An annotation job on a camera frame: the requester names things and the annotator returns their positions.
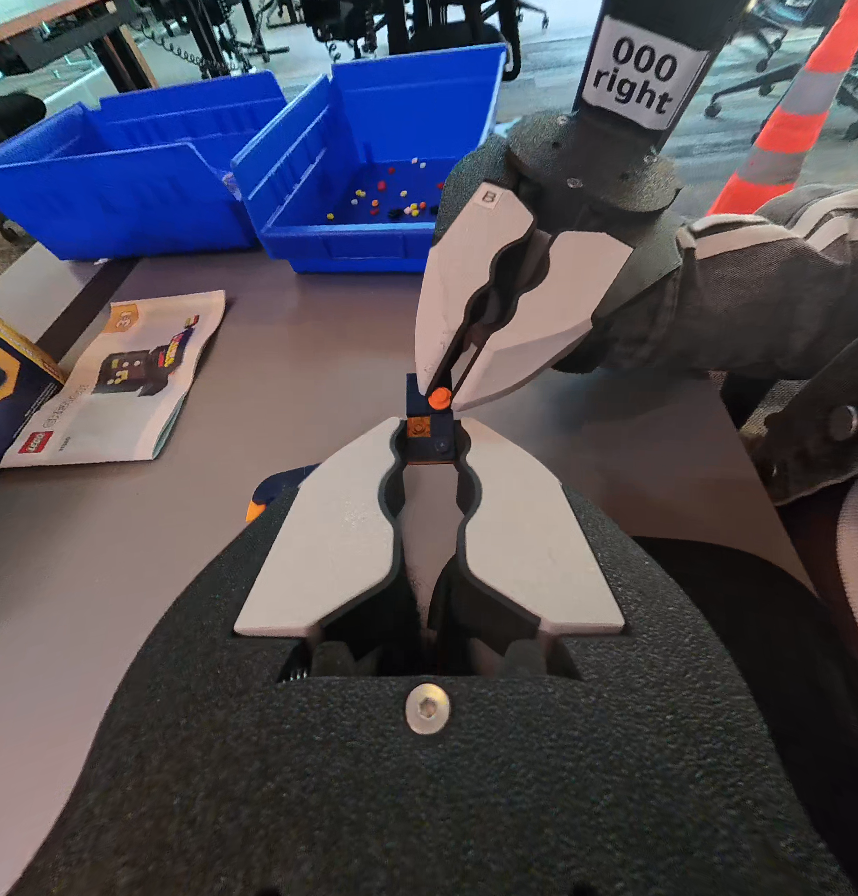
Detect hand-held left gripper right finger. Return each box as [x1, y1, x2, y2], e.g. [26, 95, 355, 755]
[427, 417, 626, 660]

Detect row of black office chairs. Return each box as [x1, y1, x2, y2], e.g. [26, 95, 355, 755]
[142, 0, 550, 79]

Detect single black office chair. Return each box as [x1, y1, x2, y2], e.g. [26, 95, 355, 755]
[0, 91, 48, 152]

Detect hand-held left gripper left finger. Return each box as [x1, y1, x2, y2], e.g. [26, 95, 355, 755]
[233, 416, 421, 660]

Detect blue yellow toy set box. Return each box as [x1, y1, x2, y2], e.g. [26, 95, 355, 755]
[0, 303, 68, 491]

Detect loose small coloured bricks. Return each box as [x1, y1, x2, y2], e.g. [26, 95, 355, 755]
[327, 157, 447, 226]

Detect black quilted pad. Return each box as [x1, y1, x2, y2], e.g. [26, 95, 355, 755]
[632, 535, 858, 883]

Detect dark blue brick plate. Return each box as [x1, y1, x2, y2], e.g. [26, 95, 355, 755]
[405, 373, 466, 465]

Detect dark blue brick game console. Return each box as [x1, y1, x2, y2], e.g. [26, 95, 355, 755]
[244, 462, 319, 527]

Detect orange traffic cone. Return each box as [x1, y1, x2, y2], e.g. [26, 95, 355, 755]
[707, 0, 858, 217]

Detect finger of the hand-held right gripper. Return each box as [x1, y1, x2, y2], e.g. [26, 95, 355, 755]
[452, 229, 637, 413]
[414, 182, 539, 393]

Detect long wooden table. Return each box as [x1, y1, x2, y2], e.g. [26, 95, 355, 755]
[0, 0, 160, 99]

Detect small blue plastic bin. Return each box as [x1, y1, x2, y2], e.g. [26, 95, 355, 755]
[230, 43, 509, 275]

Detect white instruction booklet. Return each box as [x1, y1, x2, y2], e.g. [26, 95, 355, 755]
[0, 289, 227, 469]

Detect large blue plastic bin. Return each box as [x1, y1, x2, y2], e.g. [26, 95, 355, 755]
[0, 70, 290, 262]

